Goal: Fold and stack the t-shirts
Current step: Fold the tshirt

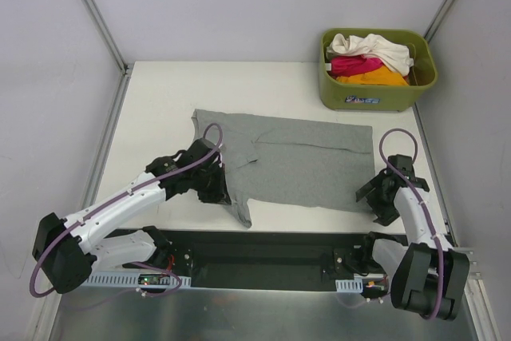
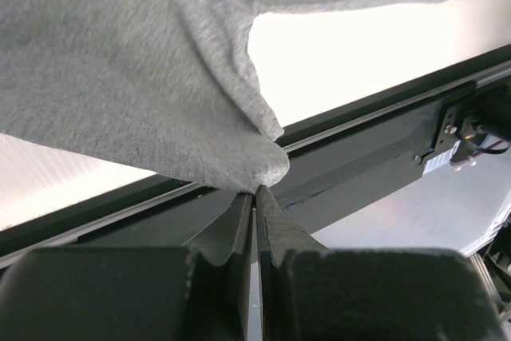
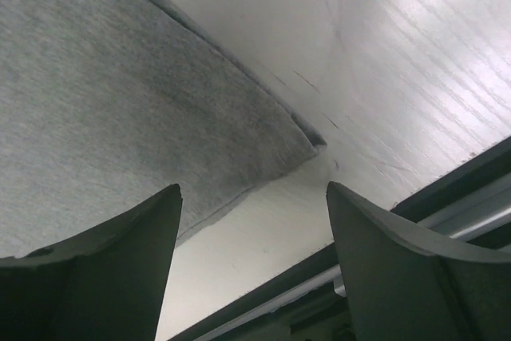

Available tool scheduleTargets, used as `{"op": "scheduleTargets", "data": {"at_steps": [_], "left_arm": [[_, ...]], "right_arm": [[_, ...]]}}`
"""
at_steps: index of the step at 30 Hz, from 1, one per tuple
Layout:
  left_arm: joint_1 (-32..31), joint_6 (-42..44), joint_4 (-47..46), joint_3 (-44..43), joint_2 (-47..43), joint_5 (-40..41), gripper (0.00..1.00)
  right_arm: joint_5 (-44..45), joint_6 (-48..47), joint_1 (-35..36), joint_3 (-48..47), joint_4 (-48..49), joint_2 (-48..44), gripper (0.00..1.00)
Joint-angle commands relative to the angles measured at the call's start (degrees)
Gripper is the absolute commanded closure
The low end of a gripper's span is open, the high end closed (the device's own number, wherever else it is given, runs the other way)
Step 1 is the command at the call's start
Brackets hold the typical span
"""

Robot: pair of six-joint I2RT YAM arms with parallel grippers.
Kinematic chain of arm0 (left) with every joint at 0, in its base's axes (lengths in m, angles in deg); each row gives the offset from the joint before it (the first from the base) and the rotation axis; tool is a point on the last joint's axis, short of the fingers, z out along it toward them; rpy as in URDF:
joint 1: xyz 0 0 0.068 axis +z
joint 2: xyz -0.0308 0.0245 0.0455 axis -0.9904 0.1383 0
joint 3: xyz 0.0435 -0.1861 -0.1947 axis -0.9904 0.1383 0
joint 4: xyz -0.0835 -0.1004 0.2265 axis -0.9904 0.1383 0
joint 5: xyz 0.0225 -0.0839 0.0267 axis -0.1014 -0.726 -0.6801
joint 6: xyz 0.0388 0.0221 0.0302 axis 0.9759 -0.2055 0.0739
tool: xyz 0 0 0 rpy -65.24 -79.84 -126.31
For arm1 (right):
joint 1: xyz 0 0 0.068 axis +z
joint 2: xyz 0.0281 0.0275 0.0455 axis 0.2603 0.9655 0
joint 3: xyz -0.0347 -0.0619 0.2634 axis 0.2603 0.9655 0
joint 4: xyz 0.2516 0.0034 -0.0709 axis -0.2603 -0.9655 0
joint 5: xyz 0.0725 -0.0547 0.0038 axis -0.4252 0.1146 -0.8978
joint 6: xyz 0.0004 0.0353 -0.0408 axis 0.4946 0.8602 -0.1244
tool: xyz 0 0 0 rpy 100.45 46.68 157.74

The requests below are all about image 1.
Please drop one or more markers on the left aluminium frame post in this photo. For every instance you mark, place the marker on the left aluminium frame post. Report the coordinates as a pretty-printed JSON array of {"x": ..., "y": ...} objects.
[{"x": 106, "y": 36}]

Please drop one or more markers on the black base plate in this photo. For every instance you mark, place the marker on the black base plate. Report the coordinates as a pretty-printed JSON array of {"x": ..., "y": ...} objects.
[{"x": 282, "y": 261}]

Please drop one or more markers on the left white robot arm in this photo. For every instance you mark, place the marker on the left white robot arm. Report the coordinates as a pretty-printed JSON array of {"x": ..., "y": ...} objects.
[{"x": 69, "y": 249}]

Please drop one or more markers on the white t shirt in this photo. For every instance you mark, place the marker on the white t shirt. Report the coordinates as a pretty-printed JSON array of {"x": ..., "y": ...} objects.
[{"x": 395, "y": 57}]

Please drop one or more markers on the orange t shirt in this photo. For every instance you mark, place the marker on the orange t shirt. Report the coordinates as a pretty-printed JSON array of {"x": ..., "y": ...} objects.
[{"x": 380, "y": 76}]

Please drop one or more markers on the aluminium rail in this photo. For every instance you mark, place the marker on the aluminium rail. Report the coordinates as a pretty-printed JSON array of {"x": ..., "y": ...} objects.
[{"x": 474, "y": 266}]

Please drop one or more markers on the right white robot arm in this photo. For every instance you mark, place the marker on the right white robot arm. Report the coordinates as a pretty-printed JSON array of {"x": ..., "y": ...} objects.
[{"x": 427, "y": 275}]

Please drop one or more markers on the grey t shirt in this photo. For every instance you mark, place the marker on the grey t shirt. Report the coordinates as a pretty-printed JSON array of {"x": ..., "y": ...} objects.
[{"x": 288, "y": 161}]

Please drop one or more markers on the left white cable duct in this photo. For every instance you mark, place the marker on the left white cable duct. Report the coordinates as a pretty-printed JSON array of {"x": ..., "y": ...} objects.
[{"x": 136, "y": 279}]

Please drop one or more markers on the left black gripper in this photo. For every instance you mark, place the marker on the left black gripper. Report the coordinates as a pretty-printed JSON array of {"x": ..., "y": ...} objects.
[{"x": 217, "y": 188}]

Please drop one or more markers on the pink t shirt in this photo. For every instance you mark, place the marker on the pink t shirt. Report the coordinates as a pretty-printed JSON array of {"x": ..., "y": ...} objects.
[{"x": 350, "y": 66}]

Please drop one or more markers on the right white cable duct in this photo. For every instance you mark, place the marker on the right white cable duct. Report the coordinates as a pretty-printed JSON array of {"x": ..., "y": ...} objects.
[{"x": 354, "y": 286}]

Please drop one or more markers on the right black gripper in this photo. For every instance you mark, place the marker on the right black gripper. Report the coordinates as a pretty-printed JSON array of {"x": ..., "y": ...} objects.
[{"x": 375, "y": 199}]

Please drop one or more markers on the white cable duct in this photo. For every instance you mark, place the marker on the white cable duct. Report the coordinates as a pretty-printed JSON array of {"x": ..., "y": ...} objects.
[
  {"x": 354, "y": 286},
  {"x": 136, "y": 279}
]

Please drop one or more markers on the green plastic bin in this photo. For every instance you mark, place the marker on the green plastic bin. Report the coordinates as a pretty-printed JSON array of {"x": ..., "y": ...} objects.
[{"x": 422, "y": 77}]

